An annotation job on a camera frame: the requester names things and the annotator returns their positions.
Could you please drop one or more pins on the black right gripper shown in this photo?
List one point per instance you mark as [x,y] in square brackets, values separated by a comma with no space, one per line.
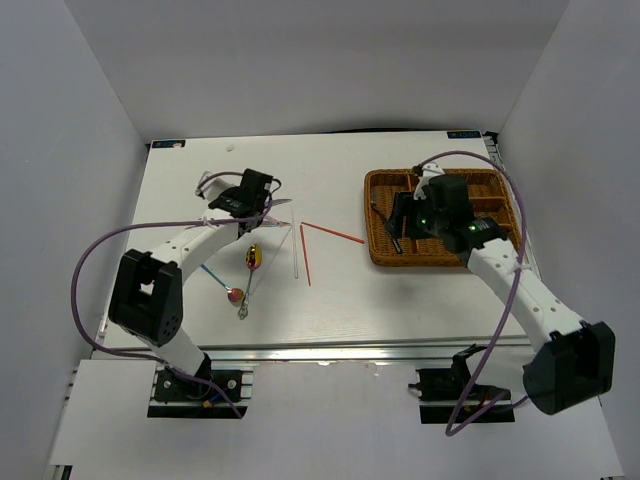
[404,205]

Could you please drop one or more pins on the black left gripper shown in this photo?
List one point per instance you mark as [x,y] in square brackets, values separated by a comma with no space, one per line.
[230,193]

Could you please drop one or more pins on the teal handled knife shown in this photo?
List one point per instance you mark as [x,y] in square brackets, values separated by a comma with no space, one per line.
[281,201]

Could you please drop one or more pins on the long white chopstick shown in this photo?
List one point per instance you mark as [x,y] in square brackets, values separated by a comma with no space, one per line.
[271,241]

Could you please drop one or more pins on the orange chopstick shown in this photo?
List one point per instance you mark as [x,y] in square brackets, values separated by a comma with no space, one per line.
[334,232]
[305,254]

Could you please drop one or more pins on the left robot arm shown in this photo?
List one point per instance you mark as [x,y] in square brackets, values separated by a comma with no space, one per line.
[147,298]

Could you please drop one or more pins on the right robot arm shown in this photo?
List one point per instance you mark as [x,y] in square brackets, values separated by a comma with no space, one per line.
[573,359]

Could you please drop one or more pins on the gold iridescent spoon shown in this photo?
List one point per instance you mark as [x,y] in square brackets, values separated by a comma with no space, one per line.
[253,262]

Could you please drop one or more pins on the brown wicker cutlery basket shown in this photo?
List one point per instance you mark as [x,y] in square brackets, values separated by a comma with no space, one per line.
[489,196]

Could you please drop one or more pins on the small rainbow spoon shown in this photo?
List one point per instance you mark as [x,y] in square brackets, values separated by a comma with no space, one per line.
[234,295]

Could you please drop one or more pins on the table logo sticker left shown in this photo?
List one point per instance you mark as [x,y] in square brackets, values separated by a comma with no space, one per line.
[168,144]

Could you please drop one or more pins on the table logo sticker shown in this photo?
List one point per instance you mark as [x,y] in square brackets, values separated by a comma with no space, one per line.
[168,144]
[464,134]

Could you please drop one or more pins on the table logo sticker right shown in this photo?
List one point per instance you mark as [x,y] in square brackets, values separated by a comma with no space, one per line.
[464,134]

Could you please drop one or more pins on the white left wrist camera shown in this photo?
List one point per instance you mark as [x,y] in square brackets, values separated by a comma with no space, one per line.
[204,182]

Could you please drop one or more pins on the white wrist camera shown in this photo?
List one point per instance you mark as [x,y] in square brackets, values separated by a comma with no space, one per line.
[204,182]
[425,173]

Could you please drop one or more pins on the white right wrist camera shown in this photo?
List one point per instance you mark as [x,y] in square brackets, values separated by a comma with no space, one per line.
[425,173]

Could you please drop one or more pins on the aluminium table frame rail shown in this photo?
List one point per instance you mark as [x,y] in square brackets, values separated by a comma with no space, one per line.
[344,350]

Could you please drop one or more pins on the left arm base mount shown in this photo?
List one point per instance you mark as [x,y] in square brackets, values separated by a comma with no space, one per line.
[173,397]

